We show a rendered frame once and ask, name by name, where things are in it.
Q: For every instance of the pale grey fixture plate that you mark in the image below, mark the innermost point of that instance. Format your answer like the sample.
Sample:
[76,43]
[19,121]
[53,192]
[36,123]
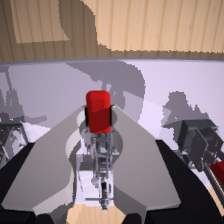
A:
[157,92]

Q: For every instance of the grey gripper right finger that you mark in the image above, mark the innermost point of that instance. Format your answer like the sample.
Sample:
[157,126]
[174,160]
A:
[151,180]

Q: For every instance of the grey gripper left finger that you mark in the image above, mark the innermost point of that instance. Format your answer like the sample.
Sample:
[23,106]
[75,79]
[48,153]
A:
[39,179]

